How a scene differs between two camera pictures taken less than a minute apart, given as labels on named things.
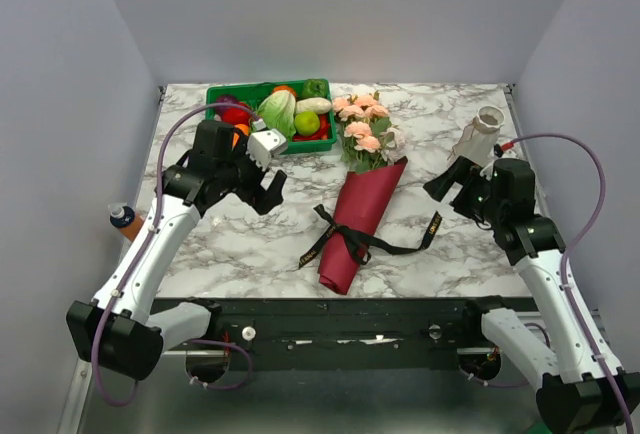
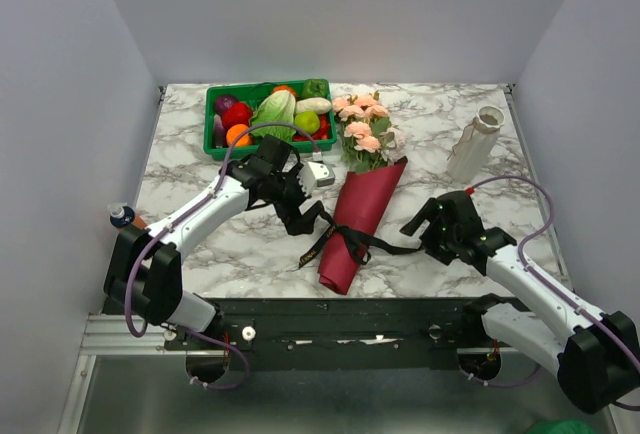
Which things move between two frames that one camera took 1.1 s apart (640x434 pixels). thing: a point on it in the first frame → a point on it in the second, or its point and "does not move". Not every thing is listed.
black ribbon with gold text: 359,241 does not move
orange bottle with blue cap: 127,221 does not move
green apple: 306,123 does not move
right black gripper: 466,174 → 431,211
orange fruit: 244,128 does not move
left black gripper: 273,196 → 304,224
